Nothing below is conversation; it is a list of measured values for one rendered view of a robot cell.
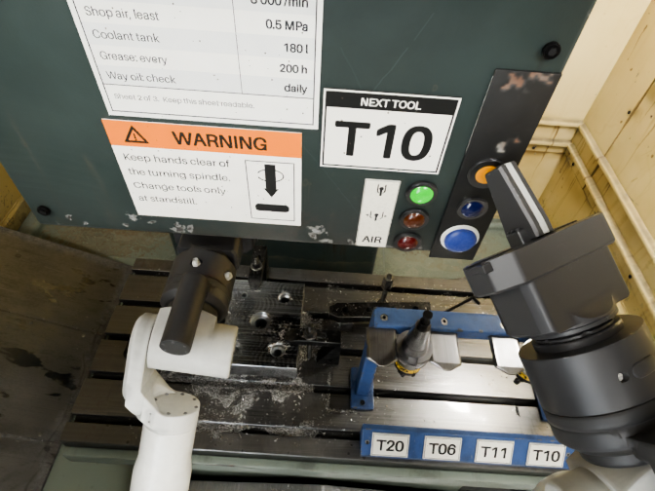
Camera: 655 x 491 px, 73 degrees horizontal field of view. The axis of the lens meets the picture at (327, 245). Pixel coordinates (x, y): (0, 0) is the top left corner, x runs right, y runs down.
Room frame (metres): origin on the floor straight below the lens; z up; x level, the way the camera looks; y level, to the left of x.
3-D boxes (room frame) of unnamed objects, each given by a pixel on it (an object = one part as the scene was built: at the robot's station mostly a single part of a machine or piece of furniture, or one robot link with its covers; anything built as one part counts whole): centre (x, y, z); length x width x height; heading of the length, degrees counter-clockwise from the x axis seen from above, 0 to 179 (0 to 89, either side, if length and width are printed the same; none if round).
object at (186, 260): (0.39, 0.17, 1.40); 0.13 x 0.12 x 0.10; 91
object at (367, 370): (0.43, -0.11, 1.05); 0.10 x 0.05 x 0.30; 1
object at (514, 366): (0.37, -0.33, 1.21); 0.07 x 0.05 x 0.01; 1
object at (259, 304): (0.53, 0.19, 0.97); 0.29 x 0.23 x 0.05; 91
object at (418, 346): (0.37, -0.16, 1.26); 0.04 x 0.04 x 0.07
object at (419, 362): (0.37, -0.16, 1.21); 0.06 x 0.06 x 0.03
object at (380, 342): (0.37, -0.11, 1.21); 0.07 x 0.05 x 0.01; 1
